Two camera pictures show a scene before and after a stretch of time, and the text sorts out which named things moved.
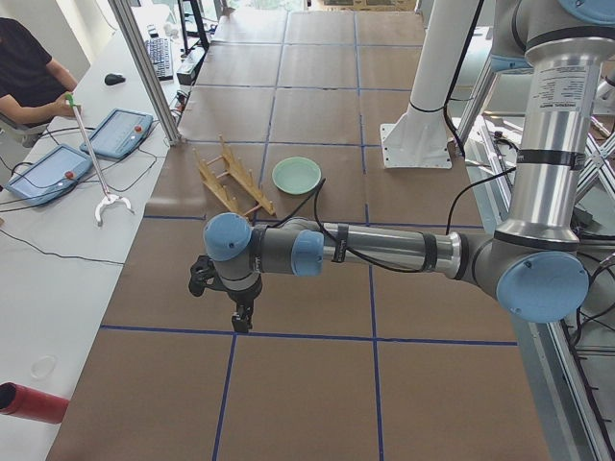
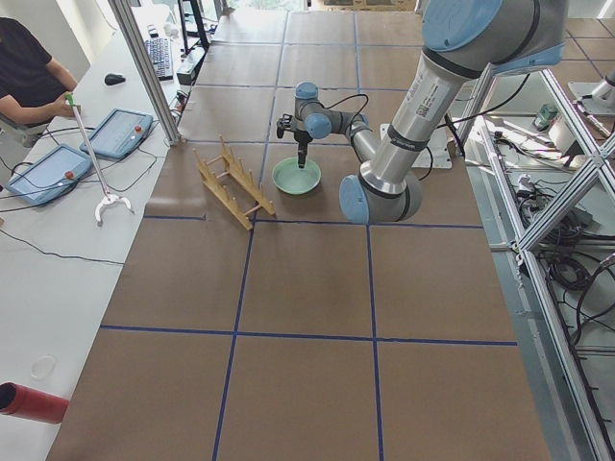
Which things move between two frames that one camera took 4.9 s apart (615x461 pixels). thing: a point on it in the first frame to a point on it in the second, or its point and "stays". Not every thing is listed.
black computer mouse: (113, 79) stays
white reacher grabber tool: (110, 197) stays
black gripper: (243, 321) to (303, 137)
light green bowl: (296, 175) stays
